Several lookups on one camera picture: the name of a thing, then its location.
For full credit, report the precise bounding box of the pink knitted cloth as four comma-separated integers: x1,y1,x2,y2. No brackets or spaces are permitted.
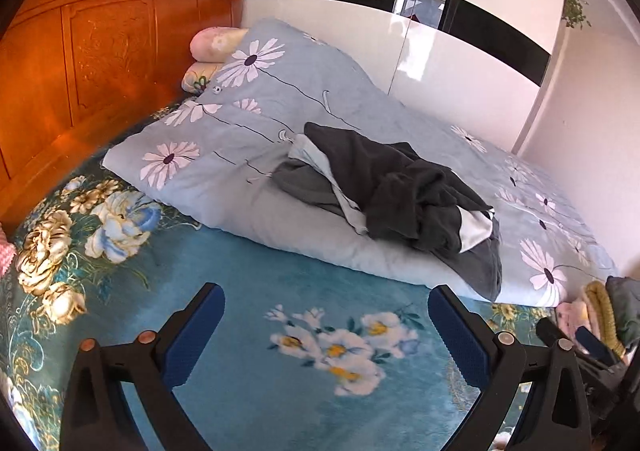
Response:
0,223,16,277

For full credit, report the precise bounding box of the dark grey garment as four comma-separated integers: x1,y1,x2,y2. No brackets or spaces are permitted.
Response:
272,158,346,218

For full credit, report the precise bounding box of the orange wooden headboard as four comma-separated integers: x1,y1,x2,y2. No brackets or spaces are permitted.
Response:
0,0,243,227

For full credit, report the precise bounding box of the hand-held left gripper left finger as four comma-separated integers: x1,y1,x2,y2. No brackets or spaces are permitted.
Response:
59,282,226,451

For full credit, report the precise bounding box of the light blue grey garment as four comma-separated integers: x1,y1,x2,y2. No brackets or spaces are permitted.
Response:
287,133,368,234

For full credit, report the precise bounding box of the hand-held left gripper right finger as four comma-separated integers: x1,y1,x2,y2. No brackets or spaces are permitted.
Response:
427,285,593,451

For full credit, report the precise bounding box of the dark grey white fleece jacket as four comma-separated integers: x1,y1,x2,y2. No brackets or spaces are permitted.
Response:
302,122,503,303

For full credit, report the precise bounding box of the pink floral pillow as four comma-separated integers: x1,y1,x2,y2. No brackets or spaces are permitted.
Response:
181,62,226,94
190,27,248,62

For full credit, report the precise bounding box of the pink folded garment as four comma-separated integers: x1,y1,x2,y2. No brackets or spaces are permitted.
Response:
557,301,591,338

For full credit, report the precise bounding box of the light blue floral quilt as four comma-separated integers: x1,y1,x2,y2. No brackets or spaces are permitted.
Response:
102,18,618,308

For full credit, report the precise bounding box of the hanging green plant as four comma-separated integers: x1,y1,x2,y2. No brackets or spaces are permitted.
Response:
562,0,592,29

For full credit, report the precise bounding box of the dark folded garment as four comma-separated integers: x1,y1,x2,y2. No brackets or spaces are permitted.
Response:
605,276,640,348

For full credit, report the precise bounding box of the yellow knitted folded garment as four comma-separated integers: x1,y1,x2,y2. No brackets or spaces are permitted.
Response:
582,281,624,356

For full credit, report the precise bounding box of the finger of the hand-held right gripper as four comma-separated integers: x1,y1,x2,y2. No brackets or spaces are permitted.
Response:
536,318,573,348
574,327,620,369

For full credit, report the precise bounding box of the teal floral blanket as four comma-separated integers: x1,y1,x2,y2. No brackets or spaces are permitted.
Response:
0,101,566,451

